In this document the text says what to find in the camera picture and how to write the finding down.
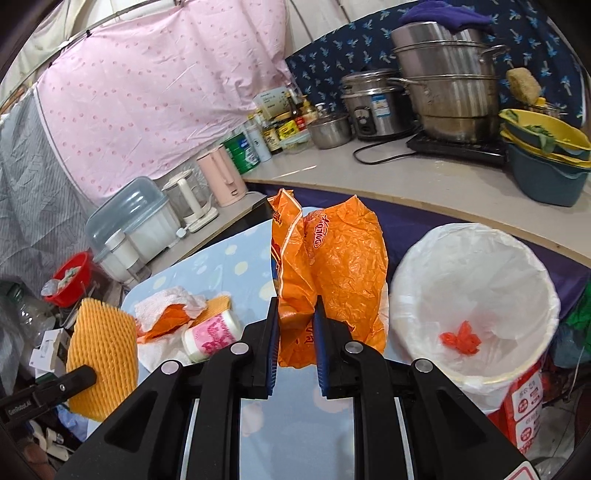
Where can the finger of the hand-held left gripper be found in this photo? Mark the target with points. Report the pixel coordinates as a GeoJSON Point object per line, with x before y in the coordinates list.
{"type": "Point", "coordinates": [76, 379]}

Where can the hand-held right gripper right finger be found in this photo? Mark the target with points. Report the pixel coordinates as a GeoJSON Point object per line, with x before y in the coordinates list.
{"type": "Point", "coordinates": [321, 353]}

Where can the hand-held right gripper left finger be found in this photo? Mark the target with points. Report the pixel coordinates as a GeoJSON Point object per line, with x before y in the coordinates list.
{"type": "Point", "coordinates": [272, 346]}

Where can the yellow foam fruit net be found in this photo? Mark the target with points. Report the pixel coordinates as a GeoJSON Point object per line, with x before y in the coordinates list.
{"type": "Point", "coordinates": [101, 350]}
{"type": "Point", "coordinates": [217, 305]}

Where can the pink white paper cup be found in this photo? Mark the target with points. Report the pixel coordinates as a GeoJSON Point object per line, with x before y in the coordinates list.
{"type": "Point", "coordinates": [210, 334]}

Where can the orange plastic bag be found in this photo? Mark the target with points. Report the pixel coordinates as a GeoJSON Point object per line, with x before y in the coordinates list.
{"type": "Point", "coordinates": [341, 263]}

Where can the white lined trash bin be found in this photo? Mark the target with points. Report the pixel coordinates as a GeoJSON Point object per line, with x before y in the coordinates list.
{"type": "Point", "coordinates": [466, 286]}

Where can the red white printed bin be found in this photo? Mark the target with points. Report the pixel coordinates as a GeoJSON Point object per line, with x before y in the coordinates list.
{"type": "Point", "coordinates": [524, 410]}

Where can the small white box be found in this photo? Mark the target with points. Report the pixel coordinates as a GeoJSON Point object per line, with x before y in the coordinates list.
{"type": "Point", "coordinates": [48, 350]}

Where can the clear plastic bottle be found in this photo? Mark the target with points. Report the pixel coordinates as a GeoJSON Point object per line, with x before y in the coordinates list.
{"type": "Point", "coordinates": [32, 314]}

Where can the blue printed tablecloth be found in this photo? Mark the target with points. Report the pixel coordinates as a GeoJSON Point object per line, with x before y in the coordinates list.
{"type": "Point", "coordinates": [221, 272]}

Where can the red plastic basin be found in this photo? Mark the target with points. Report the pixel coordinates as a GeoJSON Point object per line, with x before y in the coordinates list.
{"type": "Point", "coordinates": [69, 286]}

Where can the small orange plastic wrapper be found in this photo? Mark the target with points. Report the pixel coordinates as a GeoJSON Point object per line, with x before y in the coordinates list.
{"type": "Point", "coordinates": [166, 321]}

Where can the white paper towel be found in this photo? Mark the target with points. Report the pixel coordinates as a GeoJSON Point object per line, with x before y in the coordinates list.
{"type": "Point", "coordinates": [171, 300]}

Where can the white jar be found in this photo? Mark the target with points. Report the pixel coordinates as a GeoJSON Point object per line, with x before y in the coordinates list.
{"type": "Point", "coordinates": [117, 258]}

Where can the small red-orange wrapper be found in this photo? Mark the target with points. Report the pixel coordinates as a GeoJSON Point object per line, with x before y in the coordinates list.
{"type": "Point", "coordinates": [460, 340]}

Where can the white power plug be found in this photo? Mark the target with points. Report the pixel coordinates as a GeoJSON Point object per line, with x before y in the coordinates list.
{"type": "Point", "coordinates": [183, 232]}

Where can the dark purple cloth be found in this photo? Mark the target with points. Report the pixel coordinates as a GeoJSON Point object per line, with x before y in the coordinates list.
{"type": "Point", "coordinates": [406, 217]}

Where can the glass white electric kettle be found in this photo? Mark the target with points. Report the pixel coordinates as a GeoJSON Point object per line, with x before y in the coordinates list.
{"type": "Point", "coordinates": [189, 198]}

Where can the lidded plastic dish box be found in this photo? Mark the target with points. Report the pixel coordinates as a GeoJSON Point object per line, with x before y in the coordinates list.
{"type": "Point", "coordinates": [138, 217]}

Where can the pink electric kettle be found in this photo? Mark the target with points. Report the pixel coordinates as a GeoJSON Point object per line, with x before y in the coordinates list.
{"type": "Point", "coordinates": [221, 177]}

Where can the grey patterned cloth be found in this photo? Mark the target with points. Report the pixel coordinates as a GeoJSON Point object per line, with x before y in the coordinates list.
{"type": "Point", "coordinates": [37, 194]}

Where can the green white canister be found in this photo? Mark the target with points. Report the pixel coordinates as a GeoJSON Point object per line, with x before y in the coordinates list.
{"type": "Point", "coordinates": [242, 154]}

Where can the dark sauce bottle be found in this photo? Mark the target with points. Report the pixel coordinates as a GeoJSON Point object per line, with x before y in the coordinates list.
{"type": "Point", "coordinates": [273, 141]}

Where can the yellow label food container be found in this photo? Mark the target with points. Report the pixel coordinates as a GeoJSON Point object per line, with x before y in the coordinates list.
{"type": "Point", "coordinates": [291, 134]}

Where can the small steel lidded pot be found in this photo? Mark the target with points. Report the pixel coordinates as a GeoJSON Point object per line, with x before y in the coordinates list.
{"type": "Point", "coordinates": [328, 131]}

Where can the red label sauce bottle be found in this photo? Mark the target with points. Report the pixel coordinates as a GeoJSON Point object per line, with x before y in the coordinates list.
{"type": "Point", "coordinates": [301, 121]}

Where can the pale tea box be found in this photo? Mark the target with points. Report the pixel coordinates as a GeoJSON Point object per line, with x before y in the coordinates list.
{"type": "Point", "coordinates": [272, 102]}

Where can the black induction cooker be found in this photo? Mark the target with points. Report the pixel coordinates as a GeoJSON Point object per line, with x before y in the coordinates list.
{"type": "Point", "coordinates": [461, 148]}

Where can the steel rice cooker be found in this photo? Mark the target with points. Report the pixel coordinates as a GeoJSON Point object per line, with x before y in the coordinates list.
{"type": "Point", "coordinates": [376, 108]}

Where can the green cloth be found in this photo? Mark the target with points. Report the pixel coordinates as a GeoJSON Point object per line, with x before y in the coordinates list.
{"type": "Point", "coordinates": [579, 316]}

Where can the pink dotted hanging sheet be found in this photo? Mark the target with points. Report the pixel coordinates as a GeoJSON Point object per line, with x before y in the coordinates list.
{"type": "Point", "coordinates": [152, 92]}

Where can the blue-grey plastic basin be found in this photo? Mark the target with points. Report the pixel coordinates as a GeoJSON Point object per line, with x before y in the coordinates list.
{"type": "Point", "coordinates": [545, 180]}

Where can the stacked steel steamer pot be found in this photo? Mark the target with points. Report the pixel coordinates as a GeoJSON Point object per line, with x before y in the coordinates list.
{"type": "Point", "coordinates": [450, 87]}

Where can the navy floral cloth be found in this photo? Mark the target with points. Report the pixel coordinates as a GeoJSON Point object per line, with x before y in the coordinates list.
{"type": "Point", "coordinates": [332, 55]}

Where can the yellow plastic basin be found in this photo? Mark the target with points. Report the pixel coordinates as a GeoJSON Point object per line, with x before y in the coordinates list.
{"type": "Point", "coordinates": [565, 136]}

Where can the loofah sponge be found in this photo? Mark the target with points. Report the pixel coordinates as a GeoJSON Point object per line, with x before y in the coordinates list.
{"type": "Point", "coordinates": [522, 85]}

